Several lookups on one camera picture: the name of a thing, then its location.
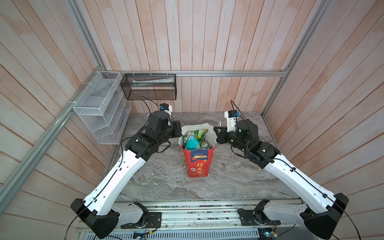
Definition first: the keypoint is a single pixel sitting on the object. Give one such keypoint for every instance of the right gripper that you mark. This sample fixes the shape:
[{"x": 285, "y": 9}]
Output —
[{"x": 221, "y": 135}]

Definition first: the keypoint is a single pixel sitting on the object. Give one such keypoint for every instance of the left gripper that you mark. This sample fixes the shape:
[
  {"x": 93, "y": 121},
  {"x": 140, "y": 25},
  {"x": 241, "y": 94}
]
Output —
[{"x": 176, "y": 125}]

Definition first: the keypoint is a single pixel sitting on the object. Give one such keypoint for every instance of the teal mint candy bag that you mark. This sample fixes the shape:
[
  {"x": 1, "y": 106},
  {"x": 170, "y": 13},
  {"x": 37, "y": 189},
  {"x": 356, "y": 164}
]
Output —
[{"x": 191, "y": 143}]

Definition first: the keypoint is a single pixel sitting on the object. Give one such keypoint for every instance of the green spring tea candy bag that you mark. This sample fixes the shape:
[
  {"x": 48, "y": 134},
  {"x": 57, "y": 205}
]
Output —
[{"x": 199, "y": 135}]

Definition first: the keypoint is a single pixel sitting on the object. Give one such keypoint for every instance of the red paper bag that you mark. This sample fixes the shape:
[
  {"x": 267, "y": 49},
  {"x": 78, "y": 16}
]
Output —
[{"x": 198, "y": 162}]

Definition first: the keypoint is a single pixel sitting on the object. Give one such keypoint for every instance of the green lemon candy bag front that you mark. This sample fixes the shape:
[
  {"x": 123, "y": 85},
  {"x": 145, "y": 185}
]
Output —
[{"x": 204, "y": 145}]

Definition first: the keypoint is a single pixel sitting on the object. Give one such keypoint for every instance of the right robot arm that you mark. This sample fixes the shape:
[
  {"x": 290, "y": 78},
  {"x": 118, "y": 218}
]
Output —
[{"x": 321, "y": 209}]

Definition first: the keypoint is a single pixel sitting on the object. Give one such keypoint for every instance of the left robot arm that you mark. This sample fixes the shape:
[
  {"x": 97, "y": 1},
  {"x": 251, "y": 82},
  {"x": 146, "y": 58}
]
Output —
[{"x": 97, "y": 209}]

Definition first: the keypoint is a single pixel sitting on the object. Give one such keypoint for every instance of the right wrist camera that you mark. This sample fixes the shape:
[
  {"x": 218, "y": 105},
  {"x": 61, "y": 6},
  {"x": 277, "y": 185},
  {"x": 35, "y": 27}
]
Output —
[{"x": 231, "y": 117}]

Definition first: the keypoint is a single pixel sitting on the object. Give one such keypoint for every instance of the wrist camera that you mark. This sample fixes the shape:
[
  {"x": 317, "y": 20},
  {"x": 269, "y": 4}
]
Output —
[
  {"x": 231, "y": 117},
  {"x": 166, "y": 108}
]

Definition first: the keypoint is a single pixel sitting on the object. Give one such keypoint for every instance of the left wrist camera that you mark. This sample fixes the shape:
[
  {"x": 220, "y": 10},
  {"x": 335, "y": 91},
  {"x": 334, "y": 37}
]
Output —
[{"x": 166, "y": 108}]

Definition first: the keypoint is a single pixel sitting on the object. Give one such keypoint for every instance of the black mesh wall basket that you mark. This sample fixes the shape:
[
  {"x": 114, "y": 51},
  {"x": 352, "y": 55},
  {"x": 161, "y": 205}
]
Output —
[{"x": 149, "y": 86}]

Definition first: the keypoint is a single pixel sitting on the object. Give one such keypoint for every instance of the aluminium frame rail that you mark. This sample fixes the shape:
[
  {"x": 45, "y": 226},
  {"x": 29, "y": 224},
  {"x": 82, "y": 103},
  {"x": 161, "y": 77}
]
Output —
[{"x": 213, "y": 73}]

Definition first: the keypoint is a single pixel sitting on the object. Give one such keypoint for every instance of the white wire mesh shelf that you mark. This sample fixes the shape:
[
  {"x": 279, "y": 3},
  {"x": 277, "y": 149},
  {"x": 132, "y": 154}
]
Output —
[{"x": 102, "y": 107}]

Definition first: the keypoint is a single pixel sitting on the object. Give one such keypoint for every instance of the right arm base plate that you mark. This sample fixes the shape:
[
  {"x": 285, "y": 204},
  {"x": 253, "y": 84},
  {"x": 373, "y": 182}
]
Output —
[{"x": 254, "y": 218}]

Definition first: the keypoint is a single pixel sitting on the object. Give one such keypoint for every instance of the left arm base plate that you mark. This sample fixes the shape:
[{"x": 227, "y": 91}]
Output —
[{"x": 148, "y": 220}]

